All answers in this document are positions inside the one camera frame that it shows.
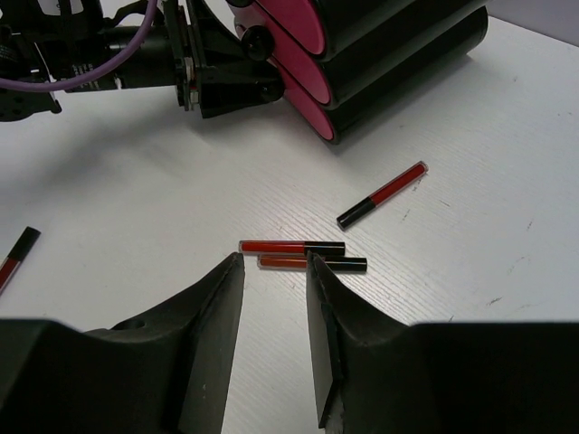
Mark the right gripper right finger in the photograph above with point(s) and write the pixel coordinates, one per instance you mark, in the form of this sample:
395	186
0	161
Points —
374	374

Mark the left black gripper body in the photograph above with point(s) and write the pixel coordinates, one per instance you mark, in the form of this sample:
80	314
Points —
213	73

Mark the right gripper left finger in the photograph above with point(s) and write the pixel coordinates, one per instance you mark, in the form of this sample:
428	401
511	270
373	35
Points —
166	370

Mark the pink drawer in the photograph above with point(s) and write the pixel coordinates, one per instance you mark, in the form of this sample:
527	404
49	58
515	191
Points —
307	108
298	17
263	41

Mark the dark red lip gloss tube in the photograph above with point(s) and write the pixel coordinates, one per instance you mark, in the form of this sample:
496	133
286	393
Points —
17	254

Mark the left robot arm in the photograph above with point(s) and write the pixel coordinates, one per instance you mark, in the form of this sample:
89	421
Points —
72	46

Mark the black drawer cabinet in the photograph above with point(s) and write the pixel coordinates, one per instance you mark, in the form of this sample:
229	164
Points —
373	73

